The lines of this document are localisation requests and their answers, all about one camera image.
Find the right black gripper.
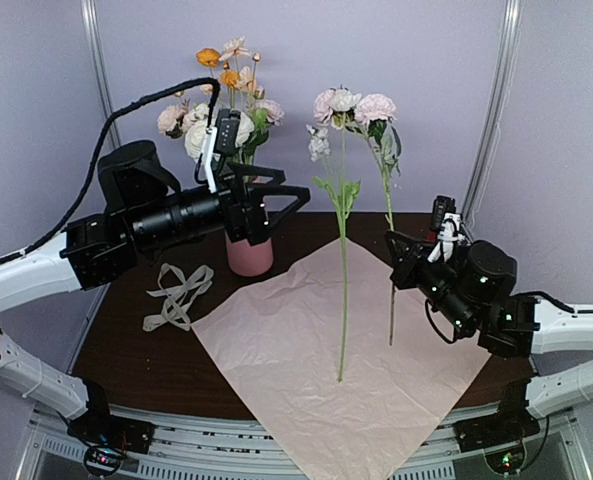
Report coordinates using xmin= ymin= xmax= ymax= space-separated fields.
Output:
xmin=384 ymin=232 xmax=475 ymax=335

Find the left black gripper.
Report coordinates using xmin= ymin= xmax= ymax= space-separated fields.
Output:
xmin=129 ymin=161 xmax=311 ymax=252

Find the peach rose flower stem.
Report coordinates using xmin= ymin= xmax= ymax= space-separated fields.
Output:
xmin=157 ymin=90 xmax=191 ymax=139

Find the pink wrapping paper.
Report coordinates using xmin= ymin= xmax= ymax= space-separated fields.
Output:
xmin=194 ymin=241 xmax=489 ymax=479

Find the cream ribbon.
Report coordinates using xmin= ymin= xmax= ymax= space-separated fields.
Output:
xmin=142 ymin=263 xmax=214 ymax=333

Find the lilac carnation flower stem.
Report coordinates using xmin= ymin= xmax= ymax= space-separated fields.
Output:
xmin=312 ymin=85 xmax=403 ymax=346

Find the orange flower stem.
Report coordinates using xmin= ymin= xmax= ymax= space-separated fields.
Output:
xmin=195 ymin=48 xmax=240 ymax=109

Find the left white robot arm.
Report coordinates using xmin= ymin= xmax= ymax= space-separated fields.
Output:
xmin=0 ymin=140 xmax=310 ymax=444

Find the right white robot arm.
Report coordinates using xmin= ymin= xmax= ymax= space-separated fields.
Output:
xmin=385 ymin=231 xmax=593 ymax=442

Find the pink tapered vase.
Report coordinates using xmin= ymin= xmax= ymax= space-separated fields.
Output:
xmin=225 ymin=235 xmax=274 ymax=277

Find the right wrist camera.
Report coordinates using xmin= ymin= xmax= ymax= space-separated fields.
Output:
xmin=427 ymin=195 xmax=465 ymax=263

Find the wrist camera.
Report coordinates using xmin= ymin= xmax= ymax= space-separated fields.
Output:
xmin=427 ymin=195 xmax=465 ymax=263
xmin=194 ymin=109 xmax=241 ymax=193

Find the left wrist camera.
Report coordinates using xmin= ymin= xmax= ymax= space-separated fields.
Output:
xmin=194 ymin=109 xmax=241 ymax=193

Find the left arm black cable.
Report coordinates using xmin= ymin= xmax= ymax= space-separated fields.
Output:
xmin=0 ymin=77 xmax=222 ymax=276

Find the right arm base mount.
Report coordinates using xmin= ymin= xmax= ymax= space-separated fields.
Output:
xmin=453 ymin=413 xmax=541 ymax=478

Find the left aluminium corner post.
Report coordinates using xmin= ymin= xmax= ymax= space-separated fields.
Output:
xmin=80 ymin=0 xmax=142 ymax=158

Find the aluminium corner post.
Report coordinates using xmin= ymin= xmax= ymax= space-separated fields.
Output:
xmin=80 ymin=0 xmax=142 ymax=158
xmin=462 ymin=0 xmax=524 ymax=231

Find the right aluminium corner post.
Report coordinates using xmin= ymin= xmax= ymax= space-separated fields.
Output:
xmin=462 ymin=0 xmax=524 ymax=231

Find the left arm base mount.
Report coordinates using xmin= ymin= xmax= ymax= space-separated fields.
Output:
xmin=63 ymin=415 xmax=155 ymax=479

